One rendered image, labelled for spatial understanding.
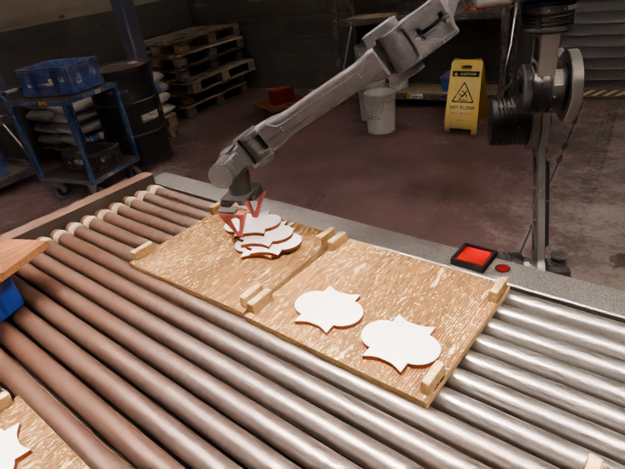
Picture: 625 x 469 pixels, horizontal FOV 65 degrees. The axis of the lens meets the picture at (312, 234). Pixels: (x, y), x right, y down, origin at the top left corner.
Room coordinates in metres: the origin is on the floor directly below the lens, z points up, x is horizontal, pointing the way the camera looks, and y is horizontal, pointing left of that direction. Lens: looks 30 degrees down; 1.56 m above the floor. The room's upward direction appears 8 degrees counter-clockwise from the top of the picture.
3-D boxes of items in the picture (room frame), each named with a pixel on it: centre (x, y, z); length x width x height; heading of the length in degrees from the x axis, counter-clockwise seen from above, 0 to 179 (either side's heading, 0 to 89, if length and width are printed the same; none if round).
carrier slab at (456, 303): (0.79, -0.11, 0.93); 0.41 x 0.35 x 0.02; 47
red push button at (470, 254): (0.91, -0.35, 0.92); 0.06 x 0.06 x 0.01; 47
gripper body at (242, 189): (1.11, 0.16, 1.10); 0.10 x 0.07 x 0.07; 158
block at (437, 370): (0.56, -0.16, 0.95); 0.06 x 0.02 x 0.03; 137
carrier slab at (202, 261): (1.08, 0.20, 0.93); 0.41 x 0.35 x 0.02; 48
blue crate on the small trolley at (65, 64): (4.07, 1.76, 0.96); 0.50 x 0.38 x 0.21; 70
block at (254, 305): (0.83, 0.13, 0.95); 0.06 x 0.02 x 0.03; 137
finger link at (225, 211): (1.07, 0.17, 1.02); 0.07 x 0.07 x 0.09; 68
